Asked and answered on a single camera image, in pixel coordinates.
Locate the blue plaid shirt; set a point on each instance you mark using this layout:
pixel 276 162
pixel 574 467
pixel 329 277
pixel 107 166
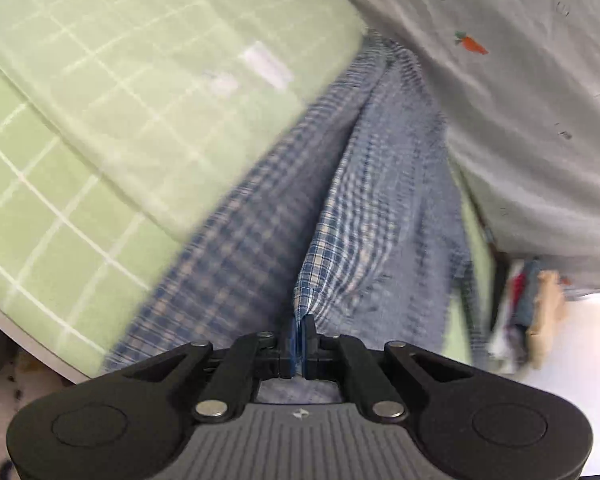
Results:
pixel 370 185

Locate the green grid bed sheet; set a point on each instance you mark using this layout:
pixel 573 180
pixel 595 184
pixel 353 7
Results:
pixel 130 110

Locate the white paper label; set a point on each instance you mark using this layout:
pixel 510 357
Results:
pixel 223 82
pixel 267 65

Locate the white spotted floor mat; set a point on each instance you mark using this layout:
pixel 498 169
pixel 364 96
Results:
pixel 5 410

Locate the stack of folded clothes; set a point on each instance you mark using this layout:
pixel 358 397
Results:
pixel 530 305

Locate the grey carrot print sheet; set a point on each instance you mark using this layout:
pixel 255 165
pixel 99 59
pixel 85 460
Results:
pixel 530 110

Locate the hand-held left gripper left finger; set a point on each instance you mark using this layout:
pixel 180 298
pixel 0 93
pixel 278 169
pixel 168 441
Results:
pixel 291 347

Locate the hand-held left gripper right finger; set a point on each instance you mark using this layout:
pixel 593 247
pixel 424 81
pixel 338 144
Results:
pixel 309 347

